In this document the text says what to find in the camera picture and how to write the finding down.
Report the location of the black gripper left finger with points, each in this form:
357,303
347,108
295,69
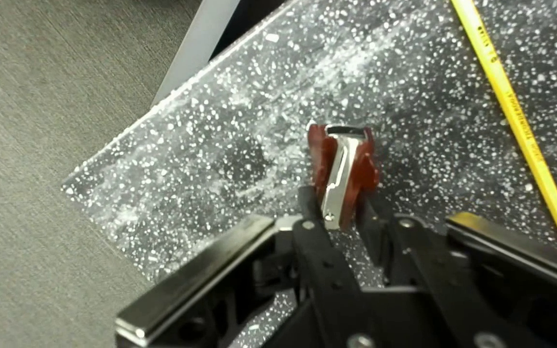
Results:
318,257

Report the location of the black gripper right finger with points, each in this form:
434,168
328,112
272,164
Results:
434,276

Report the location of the red object with silver clip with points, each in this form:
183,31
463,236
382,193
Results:
367,170

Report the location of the yellow pencil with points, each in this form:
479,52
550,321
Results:
517,116

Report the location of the grey metal strip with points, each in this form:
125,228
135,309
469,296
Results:
198,44

